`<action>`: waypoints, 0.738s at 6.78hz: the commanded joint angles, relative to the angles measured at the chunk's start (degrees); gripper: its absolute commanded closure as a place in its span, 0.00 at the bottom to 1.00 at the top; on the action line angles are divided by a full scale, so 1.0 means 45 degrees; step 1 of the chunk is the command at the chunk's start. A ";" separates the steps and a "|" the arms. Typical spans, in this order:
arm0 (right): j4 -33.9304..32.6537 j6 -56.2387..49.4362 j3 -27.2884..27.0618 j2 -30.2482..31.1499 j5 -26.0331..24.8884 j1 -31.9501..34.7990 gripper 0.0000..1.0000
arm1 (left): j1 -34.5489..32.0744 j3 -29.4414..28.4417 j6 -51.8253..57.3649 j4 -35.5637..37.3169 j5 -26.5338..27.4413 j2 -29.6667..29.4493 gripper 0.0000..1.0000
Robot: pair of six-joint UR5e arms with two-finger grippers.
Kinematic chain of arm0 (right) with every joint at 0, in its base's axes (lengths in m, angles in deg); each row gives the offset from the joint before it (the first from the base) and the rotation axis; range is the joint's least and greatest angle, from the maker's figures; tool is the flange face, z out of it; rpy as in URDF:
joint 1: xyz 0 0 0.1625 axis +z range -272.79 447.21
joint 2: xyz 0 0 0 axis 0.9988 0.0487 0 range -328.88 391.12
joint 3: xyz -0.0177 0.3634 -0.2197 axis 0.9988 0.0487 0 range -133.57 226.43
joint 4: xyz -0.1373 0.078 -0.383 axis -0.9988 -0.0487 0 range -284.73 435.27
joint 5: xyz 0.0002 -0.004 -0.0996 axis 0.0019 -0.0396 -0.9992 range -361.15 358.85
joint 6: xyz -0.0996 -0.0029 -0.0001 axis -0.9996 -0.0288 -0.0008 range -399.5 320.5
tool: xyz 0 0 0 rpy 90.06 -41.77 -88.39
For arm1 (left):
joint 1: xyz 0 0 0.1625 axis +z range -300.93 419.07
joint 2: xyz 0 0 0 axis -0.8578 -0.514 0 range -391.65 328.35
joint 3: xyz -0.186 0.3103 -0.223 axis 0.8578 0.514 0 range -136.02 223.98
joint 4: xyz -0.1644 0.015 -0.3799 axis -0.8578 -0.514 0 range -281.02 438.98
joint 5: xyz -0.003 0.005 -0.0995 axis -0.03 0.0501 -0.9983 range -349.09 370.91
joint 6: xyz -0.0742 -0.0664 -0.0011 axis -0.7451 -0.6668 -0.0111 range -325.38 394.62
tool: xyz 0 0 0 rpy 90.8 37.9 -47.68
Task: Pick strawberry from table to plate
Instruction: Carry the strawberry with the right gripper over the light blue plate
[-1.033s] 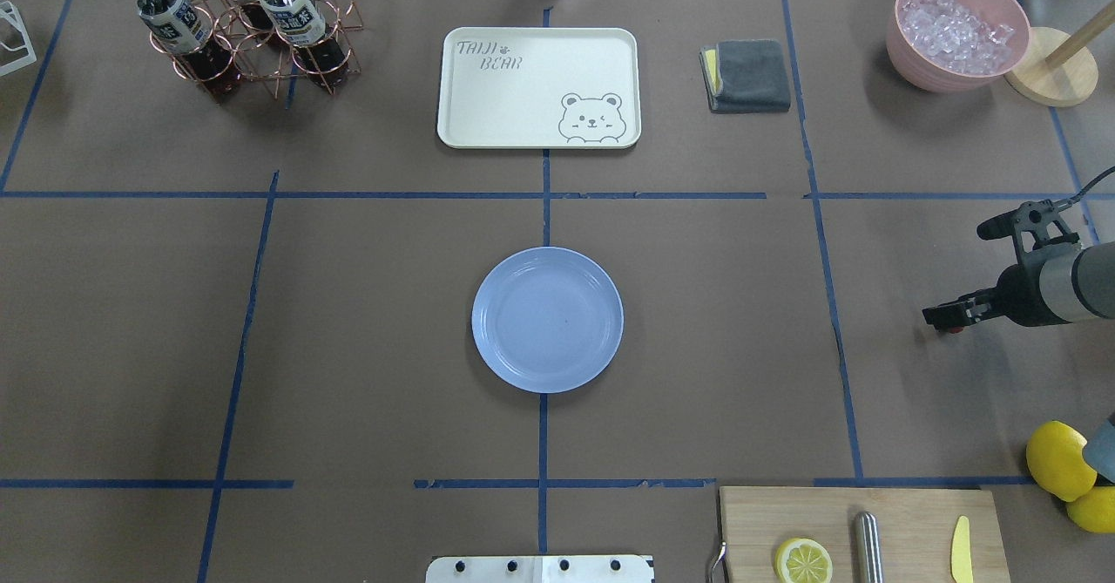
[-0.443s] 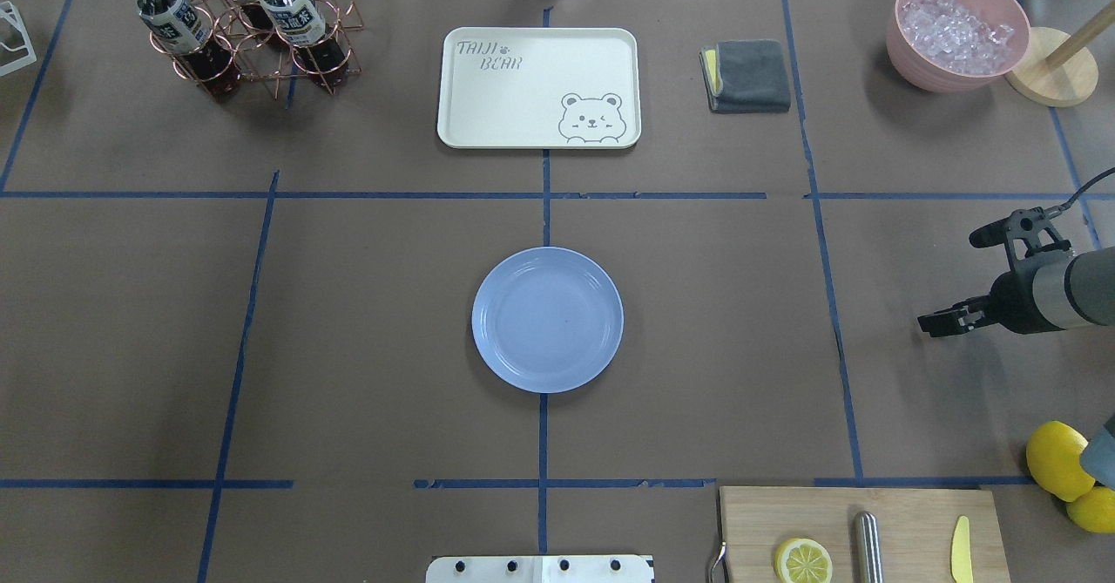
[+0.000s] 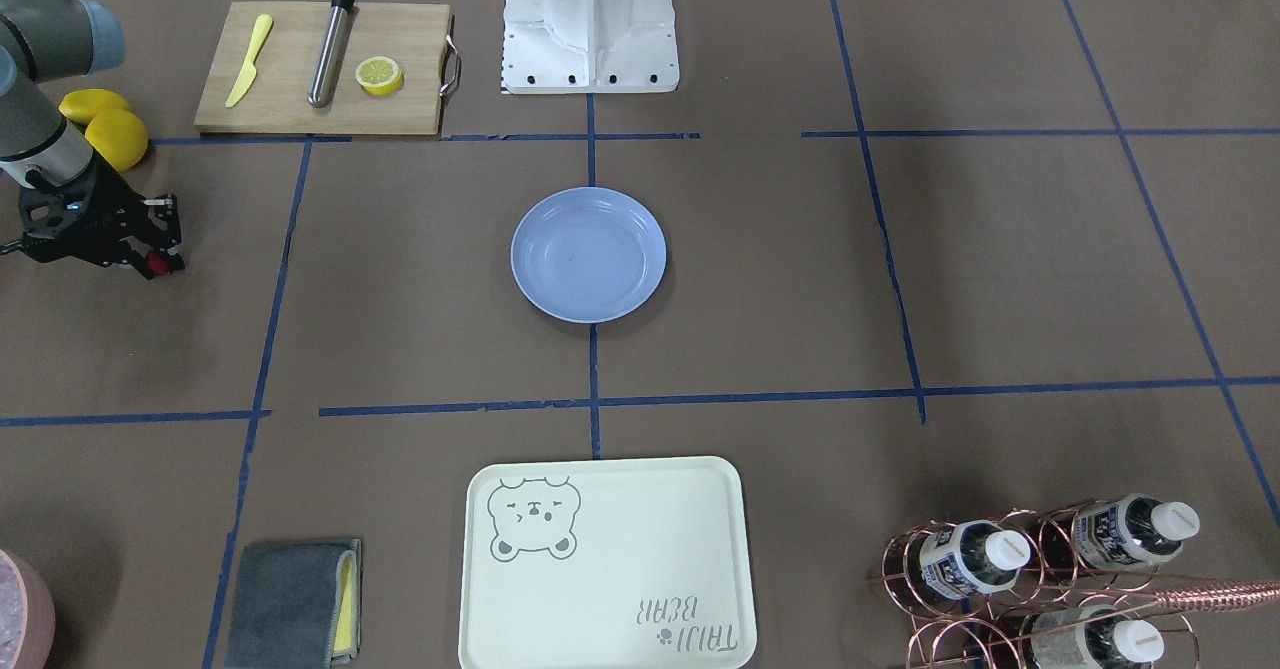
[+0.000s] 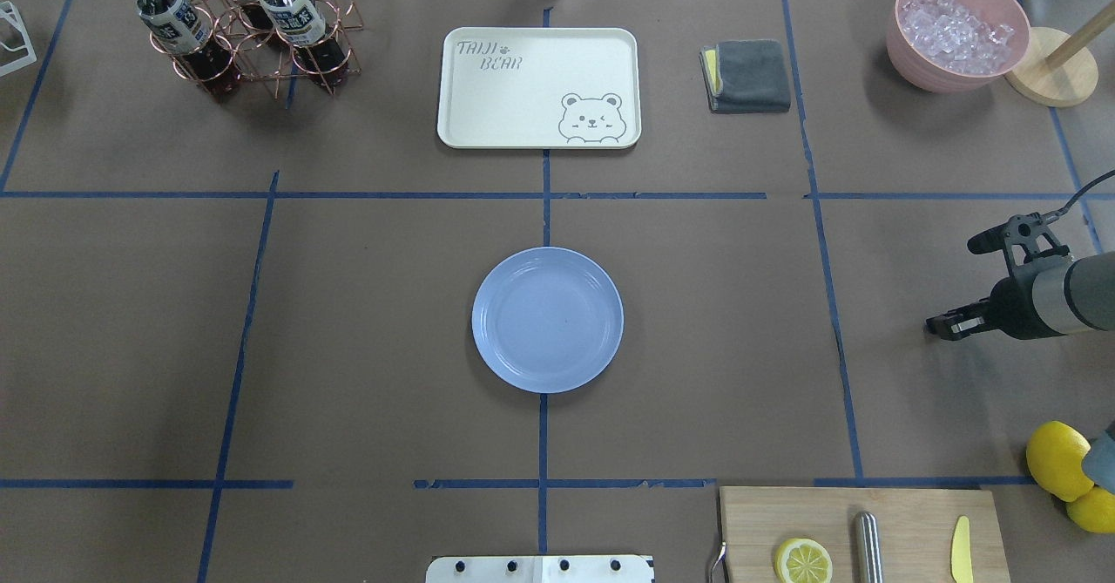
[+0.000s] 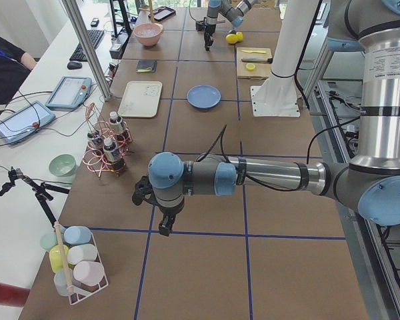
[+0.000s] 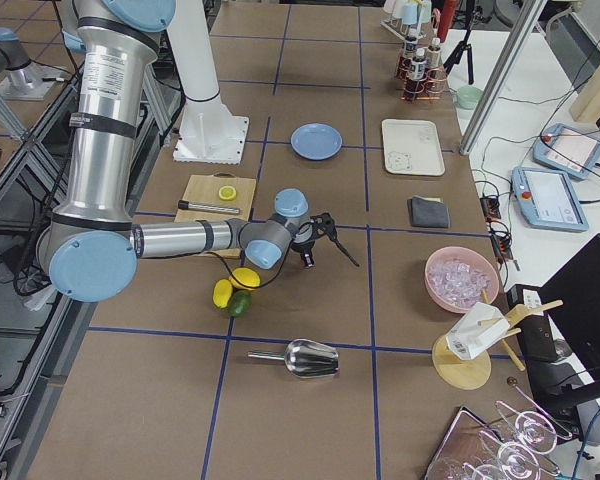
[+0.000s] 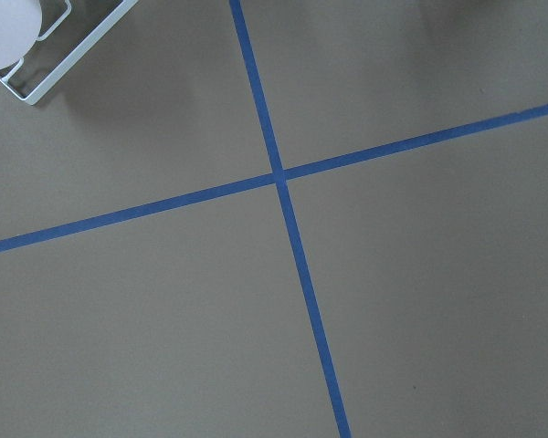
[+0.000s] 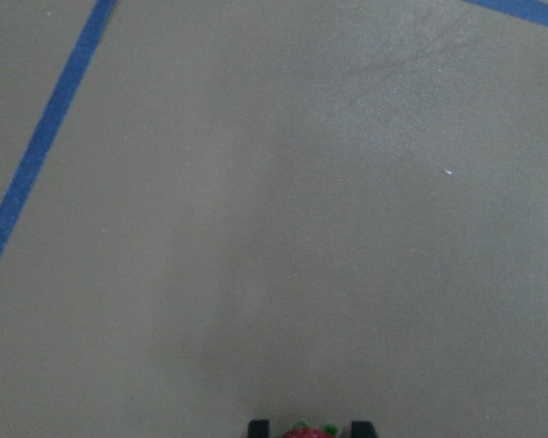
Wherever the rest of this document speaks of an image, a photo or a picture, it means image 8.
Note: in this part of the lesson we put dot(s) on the crossing blue tape strip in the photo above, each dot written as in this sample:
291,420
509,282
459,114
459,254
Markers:
529,10

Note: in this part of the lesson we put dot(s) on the long blue tape strip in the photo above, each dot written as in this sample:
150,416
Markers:
48,125

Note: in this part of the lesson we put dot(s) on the red toy strawberry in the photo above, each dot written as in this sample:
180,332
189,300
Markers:
303,429

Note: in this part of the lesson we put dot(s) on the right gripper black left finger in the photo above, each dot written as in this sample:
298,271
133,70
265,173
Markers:
258,428

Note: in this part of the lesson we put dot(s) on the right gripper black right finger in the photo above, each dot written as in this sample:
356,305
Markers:
362,429

